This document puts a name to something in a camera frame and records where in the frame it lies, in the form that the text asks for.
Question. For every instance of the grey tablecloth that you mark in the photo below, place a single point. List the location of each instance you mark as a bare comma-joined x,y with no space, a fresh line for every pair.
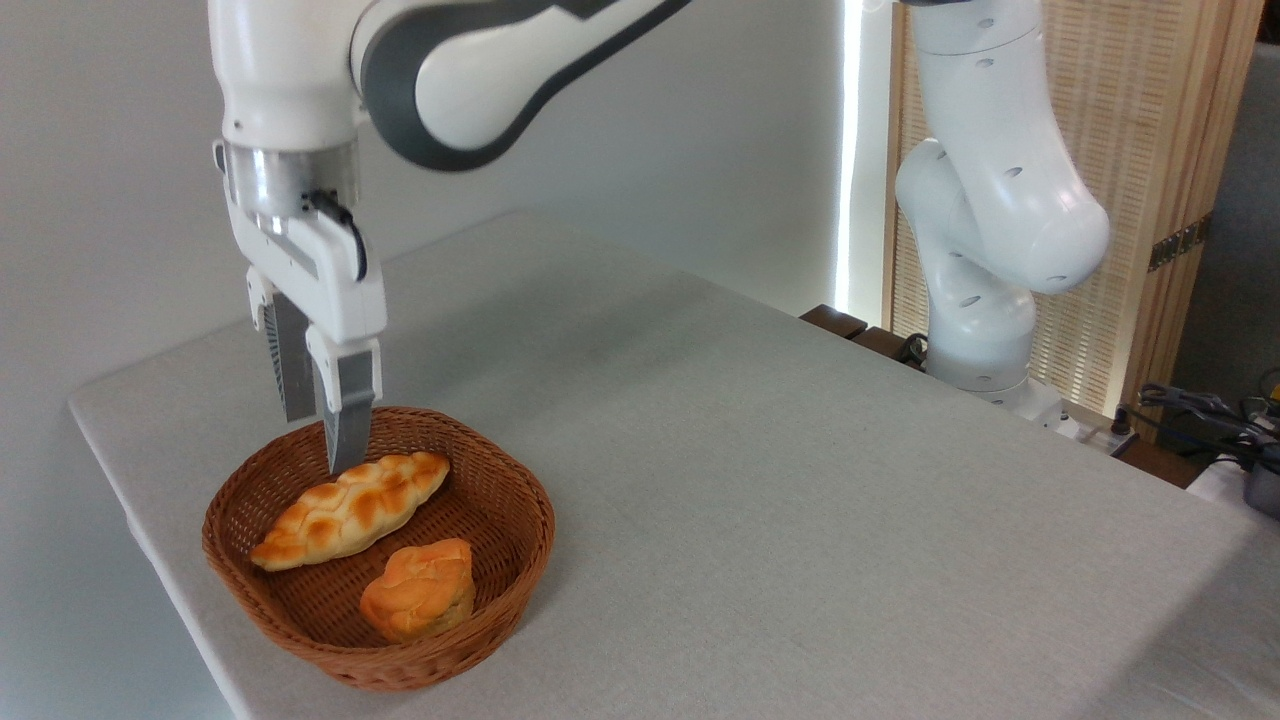
800,520

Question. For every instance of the small round bread bun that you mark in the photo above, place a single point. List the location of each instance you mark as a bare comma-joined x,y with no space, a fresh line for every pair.
420,590

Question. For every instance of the metal screen hinge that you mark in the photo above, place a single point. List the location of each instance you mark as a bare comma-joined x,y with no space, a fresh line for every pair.
1180,243

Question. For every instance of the brown wicker basket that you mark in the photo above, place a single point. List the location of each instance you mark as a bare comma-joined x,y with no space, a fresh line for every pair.
500,500

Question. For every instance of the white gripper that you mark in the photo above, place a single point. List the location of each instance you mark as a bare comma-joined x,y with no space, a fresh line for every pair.
330,280

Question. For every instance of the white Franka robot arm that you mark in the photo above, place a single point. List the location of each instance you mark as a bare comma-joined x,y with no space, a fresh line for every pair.
500,70

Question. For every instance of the dark wooden furniture piece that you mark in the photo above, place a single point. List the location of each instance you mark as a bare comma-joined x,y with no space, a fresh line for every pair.
835,322

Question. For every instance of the long braided bread loaf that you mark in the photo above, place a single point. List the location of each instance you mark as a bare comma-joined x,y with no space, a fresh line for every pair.
345,510

